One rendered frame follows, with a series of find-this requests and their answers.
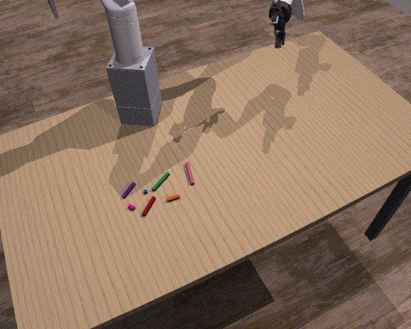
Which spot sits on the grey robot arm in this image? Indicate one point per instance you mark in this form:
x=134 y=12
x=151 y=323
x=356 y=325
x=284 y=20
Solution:
x=125 y=31

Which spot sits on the orange rod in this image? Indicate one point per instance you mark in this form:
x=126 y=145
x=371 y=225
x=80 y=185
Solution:
x=169 y=199

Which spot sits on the red rod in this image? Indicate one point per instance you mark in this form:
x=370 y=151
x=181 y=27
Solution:
x=146 y=210

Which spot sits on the purple rod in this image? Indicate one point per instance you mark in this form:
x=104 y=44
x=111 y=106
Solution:
x=125 y=194

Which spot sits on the green rod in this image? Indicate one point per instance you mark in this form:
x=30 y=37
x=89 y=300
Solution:
x=167 y=174

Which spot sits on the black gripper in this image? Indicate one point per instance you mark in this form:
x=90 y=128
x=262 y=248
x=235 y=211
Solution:
x=281 y=11

